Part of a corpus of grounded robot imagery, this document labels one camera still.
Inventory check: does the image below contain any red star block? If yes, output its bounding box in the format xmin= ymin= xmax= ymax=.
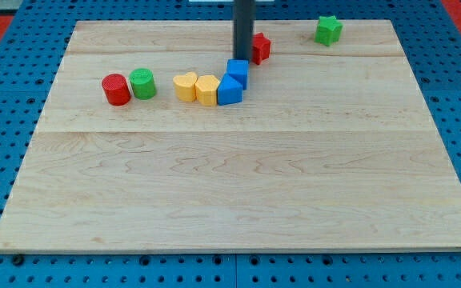
xmin=252 ymin=33 xmax=271 ymax=65

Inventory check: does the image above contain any green star block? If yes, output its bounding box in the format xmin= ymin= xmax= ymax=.
xmin=315 ymin=15 xmax=343 ymax=46

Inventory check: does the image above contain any blue triangular block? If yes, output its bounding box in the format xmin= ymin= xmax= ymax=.
xmin=217 ymin=74 xmax=243 ymax=106

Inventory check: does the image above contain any yellow hexagon block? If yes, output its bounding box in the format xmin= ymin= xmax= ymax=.
xmin=195 ymin=74 xmax=220 ymax=106

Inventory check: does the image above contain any yellow heart block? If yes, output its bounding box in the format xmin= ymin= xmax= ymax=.
xmin=173 ymin=72 xmax=198 ymax=102

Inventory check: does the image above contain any blue cube block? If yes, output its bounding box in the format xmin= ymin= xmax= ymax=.
xmin=226 ymin=59 xmax=249 ymax=90

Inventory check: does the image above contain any light wooden board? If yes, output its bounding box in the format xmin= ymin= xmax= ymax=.
xmin=0 ymin=20 xmax=461 ymax=254

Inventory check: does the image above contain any green cylinder block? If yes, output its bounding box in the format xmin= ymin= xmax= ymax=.
xmin=129 ymin=68 xmax=157 ymax=100

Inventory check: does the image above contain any red cylinder block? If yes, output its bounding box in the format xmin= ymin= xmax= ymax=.
xmin=102 ymin=74 xmax=130 ymax=106

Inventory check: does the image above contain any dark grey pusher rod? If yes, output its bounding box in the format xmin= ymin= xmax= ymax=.
xmin=233 ymin=0 xmax=256 ymax=61

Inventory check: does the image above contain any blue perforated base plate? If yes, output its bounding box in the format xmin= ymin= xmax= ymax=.
xmin=0 ymin=0 xmax=461 ymax=287

